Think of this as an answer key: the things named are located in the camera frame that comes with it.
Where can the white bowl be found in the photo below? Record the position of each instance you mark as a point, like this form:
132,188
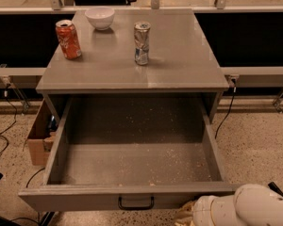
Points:
101,18

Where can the brown cardboard box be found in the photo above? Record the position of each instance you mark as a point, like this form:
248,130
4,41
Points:
40,139

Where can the crushed silver can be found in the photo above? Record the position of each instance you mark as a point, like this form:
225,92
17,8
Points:
141,38

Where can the orange soda can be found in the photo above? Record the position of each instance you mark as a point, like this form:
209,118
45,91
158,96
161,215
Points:
68,39

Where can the black stand leg left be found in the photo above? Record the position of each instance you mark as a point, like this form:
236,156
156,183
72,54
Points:
46,219

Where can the grey drawer cabinet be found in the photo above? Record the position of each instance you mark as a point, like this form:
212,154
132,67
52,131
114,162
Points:
180,59

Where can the black stand leg right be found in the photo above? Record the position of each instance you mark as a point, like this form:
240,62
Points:
275,188

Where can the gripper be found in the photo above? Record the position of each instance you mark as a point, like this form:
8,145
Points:
202,213

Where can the grey top drawer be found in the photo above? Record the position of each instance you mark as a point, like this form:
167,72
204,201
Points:
111,147

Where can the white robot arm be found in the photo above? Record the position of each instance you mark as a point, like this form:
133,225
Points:
250,205

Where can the black stand leg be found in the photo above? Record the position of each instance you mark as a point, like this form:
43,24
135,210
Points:
46,219
275,188

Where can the black top drawer handle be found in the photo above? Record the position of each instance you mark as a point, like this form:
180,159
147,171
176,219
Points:
136,204

